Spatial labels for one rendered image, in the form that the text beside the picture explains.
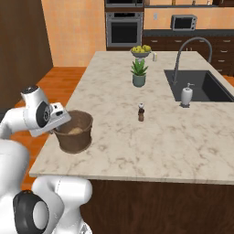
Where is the grey fruit bowl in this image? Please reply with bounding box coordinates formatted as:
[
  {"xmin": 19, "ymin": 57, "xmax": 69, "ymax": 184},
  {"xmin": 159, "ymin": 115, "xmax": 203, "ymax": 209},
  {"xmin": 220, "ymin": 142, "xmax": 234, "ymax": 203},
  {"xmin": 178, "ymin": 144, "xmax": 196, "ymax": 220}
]
[{"xmin": 131, "ymin": 49, "xmax": 152, "ymax": 59}]

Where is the dark wood island base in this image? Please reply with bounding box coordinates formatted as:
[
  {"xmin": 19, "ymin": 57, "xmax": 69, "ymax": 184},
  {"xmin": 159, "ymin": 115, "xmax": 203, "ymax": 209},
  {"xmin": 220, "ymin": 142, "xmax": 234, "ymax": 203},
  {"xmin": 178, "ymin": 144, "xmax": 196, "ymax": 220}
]
[{"xmin": 80, "ymin": 178, "xmax": 234, "ymax": 234}]

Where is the brown pepper grinder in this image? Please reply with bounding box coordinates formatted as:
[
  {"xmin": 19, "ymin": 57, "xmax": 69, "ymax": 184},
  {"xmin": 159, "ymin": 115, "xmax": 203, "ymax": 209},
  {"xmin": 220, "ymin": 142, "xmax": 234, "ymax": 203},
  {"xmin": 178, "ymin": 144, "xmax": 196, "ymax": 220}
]
[{"xmin": 137, "ymin": 102, "xmax": 145, "ymax": 122}]

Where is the white soap dispenser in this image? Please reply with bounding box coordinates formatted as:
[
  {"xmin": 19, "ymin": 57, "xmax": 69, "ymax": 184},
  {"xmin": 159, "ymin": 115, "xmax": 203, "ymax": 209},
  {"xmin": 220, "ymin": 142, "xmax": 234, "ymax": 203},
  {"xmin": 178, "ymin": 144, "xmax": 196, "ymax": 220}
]
[{"xmin": 179, "ymin": 82, "xmax": 196, "ymax": 109}]

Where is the dark wood cupboard run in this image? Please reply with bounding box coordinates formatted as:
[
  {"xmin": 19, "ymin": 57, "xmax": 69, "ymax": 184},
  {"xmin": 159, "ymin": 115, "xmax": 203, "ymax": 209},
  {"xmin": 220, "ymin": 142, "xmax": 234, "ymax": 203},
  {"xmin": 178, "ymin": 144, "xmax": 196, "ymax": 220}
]
[{"xmin": 142, "ymin": 35, "xmax": 234, "ymax": 78}]

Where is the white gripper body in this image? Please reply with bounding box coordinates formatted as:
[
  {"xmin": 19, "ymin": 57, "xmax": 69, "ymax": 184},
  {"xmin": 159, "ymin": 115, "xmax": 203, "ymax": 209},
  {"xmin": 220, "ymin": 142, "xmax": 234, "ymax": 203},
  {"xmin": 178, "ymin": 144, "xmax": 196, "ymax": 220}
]
[{"xmin": 29, "ymin": 111, "xmax": 73, "ymax": 138}]

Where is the steel microwave oven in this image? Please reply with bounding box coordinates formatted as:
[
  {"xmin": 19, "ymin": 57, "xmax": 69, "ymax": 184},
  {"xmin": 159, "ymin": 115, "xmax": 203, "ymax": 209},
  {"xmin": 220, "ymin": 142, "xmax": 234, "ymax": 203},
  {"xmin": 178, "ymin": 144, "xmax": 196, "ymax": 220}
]
[{"xmin": 104, "ymin": 0, "xmax": 145, "ymax": 9}]

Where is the steel wall oven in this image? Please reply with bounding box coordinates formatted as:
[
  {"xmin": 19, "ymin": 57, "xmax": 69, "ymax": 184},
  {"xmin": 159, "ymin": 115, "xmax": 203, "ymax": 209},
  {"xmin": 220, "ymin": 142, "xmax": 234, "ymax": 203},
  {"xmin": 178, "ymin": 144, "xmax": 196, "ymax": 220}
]
[{"xmin": 104, "ymin": 11, "xmax": 144, "ymax": 48}]

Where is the tan bread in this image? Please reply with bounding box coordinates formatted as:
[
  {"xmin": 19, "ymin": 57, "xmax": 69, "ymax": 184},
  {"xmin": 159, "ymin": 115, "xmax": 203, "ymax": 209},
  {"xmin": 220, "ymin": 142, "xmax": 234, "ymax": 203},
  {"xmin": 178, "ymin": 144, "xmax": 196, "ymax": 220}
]
[{"xmin": 67, "ymin": 126, "xmax": 84, "ymax": 135}]

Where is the grey arched tap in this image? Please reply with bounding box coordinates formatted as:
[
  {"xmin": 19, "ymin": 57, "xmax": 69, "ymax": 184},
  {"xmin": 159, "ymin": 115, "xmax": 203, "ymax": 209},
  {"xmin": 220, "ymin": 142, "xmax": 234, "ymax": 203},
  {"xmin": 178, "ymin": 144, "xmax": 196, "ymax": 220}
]
[{"xmin": 171, "ymin": 37, "xmax": 214, "ymax": 87}]

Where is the green potted plant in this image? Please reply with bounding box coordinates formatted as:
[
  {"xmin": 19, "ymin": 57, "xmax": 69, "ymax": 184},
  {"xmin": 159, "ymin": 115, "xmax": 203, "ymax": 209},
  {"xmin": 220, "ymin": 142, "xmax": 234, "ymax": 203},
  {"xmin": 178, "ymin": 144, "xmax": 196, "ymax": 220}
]
[{"xmin": 130, "ymin": 58, "xmax": 150, "ymax": 89}]

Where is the grey toaster oven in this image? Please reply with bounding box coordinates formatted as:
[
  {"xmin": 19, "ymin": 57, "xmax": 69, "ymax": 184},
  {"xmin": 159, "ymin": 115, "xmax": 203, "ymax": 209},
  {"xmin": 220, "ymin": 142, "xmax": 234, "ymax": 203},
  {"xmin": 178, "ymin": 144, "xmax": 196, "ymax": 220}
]
[{"xmin": 170, "ymin": 14, "xmax": 198, "ymax": 32}]

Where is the dark wall shelf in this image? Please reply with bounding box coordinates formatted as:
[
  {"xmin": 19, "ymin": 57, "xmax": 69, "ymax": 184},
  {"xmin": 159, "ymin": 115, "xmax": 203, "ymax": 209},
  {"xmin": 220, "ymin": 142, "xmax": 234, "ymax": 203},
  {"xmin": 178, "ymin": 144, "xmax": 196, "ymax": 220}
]
[{"xmin": 144, "ymin": 0, "xmax": 234, "ymax": 9}]

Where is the tall dark wood cabinet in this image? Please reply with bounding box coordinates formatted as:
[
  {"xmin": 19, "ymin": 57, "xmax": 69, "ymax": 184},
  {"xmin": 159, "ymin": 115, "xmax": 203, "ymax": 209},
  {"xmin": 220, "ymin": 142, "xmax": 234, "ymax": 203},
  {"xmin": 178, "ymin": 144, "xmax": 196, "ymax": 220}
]
[{"xmin": 0, "ymin": 0, "xmax": 55, "ymax": 112}]

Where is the dark sink basin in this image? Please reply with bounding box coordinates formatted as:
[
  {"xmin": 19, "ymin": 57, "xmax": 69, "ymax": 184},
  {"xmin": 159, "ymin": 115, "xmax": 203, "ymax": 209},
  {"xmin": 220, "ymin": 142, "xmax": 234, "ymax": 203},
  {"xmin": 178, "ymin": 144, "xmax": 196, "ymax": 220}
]
[{"xmin": 163, "ymin": 69, "xmax": 234, "ymax": 103}]

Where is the brown woven basket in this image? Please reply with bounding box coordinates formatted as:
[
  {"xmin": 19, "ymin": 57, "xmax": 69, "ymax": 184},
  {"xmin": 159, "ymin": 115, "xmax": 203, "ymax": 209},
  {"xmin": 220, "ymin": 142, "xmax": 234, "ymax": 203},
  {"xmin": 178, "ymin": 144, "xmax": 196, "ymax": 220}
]
[{"xmin": 52, "ymin": 110, "xmax": 94, "ymax": 154}]

